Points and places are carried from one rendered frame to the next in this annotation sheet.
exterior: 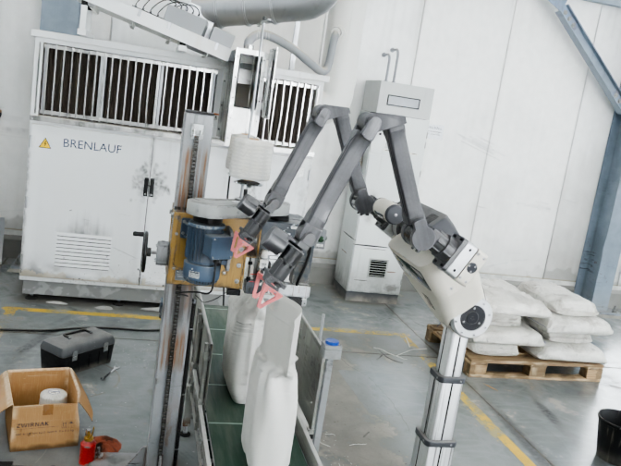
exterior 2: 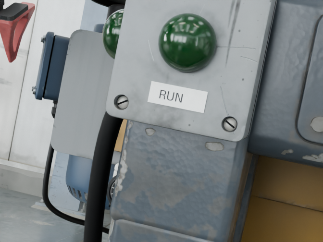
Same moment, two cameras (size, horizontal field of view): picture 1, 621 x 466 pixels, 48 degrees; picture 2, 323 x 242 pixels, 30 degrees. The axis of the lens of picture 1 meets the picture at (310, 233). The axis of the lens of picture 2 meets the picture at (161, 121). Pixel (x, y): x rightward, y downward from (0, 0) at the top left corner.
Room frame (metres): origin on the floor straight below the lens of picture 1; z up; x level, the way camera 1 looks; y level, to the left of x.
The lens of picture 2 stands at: (3.18, -0.34, 1.26)
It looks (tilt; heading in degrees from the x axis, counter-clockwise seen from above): 3 degrees down; 116
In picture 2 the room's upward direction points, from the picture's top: 11 degrees clockwise
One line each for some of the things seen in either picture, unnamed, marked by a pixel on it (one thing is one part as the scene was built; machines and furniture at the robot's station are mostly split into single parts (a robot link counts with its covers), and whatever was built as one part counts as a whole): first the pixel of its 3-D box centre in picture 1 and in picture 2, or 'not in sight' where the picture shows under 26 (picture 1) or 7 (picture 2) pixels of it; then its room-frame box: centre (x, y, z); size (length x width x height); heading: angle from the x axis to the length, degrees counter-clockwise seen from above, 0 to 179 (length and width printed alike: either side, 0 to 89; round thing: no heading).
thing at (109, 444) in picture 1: (103, 443); not in sight; (3.25, 0.89, 0.02); 0.22 x 0.18 x 0.04; 14
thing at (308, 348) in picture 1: (297, 349); not in sight; (3.62, -0.02, 0.54); 1.05 x 0.02 x 0.41; 14
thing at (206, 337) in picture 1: (199, 344); not in sight; (3.49, 0.50, 0.54); 1.05 x 0.02 x 0.41; 14
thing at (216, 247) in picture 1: (218, 249); (63, 78); (2.68, 0.35, 1.25); 0.10 x 0.08 x 0.12; 129
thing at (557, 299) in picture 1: (555, 298); not in sight; (5.71, -2.13, 0.56); 0.67 x 0.43 x 0.15; 14
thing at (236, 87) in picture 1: (241, 98); not in sight; (5.38, 0.67, 1.82); 0.51 x 0.27 x 0.71; 14
